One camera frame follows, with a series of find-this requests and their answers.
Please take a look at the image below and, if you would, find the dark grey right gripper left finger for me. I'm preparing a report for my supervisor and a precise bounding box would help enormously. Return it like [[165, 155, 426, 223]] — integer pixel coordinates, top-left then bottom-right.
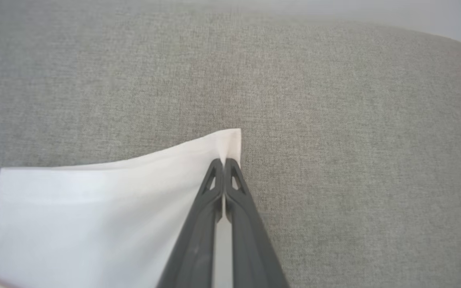
[[156, 158, 224, 288]]

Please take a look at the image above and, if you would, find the red white basketball jersey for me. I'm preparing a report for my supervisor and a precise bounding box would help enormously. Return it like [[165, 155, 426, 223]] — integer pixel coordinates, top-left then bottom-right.
[[0, 128, 242, 288]]

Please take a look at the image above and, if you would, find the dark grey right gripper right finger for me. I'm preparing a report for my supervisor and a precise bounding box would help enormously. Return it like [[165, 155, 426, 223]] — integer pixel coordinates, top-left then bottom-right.
[[224, 158, 290, 288]]

